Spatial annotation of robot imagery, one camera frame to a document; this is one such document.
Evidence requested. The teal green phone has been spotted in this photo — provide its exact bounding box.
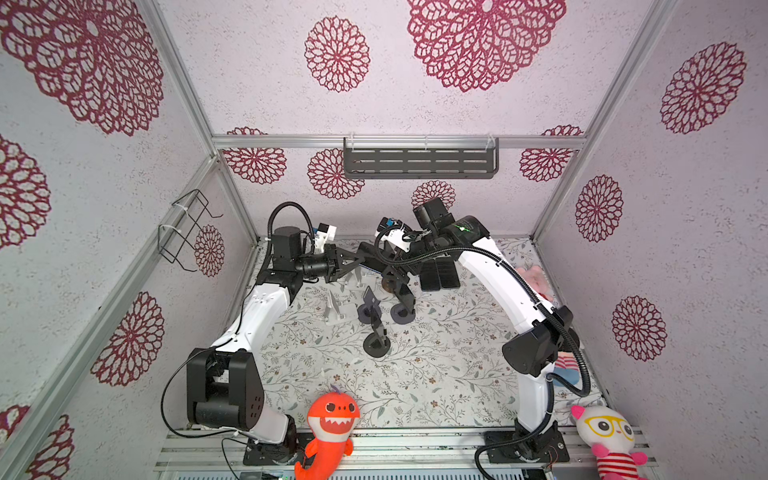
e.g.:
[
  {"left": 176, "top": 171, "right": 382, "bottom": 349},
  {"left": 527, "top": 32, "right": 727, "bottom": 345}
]
[{"left": 419, "top": 259, "right": 441, "bottom": 292}]

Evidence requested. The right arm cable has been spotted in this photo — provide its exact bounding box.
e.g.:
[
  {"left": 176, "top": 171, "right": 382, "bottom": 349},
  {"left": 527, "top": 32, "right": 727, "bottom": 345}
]
[{"left": 374, "top": 242, "right": 592, "bottom": 480}]

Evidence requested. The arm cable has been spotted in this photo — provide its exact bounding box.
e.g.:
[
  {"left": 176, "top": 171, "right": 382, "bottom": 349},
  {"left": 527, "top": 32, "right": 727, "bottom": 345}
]
[
  {"left": 374, "top": 242, "right": 592, "bottom": 480},
  {"left": 160, "top": 201, "right": 316, "bottom": 439}
]

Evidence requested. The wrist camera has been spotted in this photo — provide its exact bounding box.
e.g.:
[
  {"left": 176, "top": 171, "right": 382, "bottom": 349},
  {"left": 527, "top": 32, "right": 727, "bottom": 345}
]
[
  {"left": 377, "top": 217, "right": 418, "bottom": 252},
  {"left": 313, "top": 223, "right": 337, "bottom": 254}
]

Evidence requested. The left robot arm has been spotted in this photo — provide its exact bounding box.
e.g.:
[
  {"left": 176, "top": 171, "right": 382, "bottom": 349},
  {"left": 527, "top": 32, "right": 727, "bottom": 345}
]
[{"left": 186, "top": 224, "right": 364, "bottom": 445}]

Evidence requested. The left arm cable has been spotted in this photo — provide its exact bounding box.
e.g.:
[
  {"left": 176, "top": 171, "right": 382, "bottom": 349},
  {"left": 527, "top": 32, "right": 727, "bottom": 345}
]
[{"left": 160, "top": 201, "right": 316, "bottom": 439}]

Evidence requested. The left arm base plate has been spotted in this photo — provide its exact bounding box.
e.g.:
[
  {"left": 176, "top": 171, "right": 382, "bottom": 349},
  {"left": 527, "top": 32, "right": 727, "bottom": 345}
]
[{"left": 243, "top": 433, "right": 298, "bottom": 466}]

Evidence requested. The pink pig plush toy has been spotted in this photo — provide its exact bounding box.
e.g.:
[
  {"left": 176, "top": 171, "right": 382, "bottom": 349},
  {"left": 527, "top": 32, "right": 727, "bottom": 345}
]
[{"left": 516, "top": 265, "right": 554, "bottom": 301}]

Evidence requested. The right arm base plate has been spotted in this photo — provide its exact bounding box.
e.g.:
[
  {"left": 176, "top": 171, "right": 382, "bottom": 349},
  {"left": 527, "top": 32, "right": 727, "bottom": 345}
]
[{"left": 483, "top": 424, "right": 570, "bottom": 464}]

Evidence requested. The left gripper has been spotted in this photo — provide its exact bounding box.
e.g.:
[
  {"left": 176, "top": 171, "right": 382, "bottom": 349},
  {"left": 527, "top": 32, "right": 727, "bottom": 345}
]
[{"left": 295, "top": 243, "right": 365, "bottom": 284}]

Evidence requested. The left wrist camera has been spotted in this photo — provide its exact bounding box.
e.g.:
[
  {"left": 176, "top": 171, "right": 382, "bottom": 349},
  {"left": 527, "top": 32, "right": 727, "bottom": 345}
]
[{"left": 313, "top": 223, "right": 337, "bottom": 254}]

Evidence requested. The grey wall shelf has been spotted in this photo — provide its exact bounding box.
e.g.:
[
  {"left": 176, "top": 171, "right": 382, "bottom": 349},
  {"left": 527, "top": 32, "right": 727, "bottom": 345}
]
[{"left": 342, "top": 138, "right": 499, "bottom": 180}]

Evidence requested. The red shark plush toy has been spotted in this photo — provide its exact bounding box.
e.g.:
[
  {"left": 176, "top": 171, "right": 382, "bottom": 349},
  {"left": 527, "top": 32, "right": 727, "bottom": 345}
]
[{"left": 294, "top": 389, "right": 361, "bottom": 480}]

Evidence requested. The black wire wall rack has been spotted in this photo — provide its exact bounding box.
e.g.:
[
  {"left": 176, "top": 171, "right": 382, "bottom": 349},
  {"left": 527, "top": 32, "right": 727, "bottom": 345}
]
[{"left": 156, "top": 189, "right": 225, "bottom": 277}]

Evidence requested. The white glasses plush toy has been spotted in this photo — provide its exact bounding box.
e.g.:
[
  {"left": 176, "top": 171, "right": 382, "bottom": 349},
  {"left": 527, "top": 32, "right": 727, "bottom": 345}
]
[{"left": 571, "top": 405, "right": 648, "bottom": 480}]

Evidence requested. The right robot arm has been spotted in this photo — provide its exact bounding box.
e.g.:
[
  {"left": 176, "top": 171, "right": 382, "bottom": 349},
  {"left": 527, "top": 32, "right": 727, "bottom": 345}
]
[{"left": 358, "top": 198, "right": 577, "bottom": 435}]

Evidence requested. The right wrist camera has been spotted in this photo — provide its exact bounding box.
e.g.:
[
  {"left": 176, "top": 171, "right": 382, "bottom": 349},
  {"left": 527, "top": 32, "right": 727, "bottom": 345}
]
[{"left": 377, "top": 217, "right": 418, "bottom": 252}]

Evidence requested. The wooden base phone stand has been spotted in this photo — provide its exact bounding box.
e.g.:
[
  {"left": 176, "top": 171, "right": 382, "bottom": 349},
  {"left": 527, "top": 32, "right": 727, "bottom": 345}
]
[{"left": 382, "top": 278, "right": 401, "bottom": 295}]

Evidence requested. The grey stand front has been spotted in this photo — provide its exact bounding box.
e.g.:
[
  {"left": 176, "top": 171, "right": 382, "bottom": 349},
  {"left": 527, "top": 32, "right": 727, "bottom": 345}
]
[{"left": 363, "top": 333, "right": 391, "bottom": 359}]

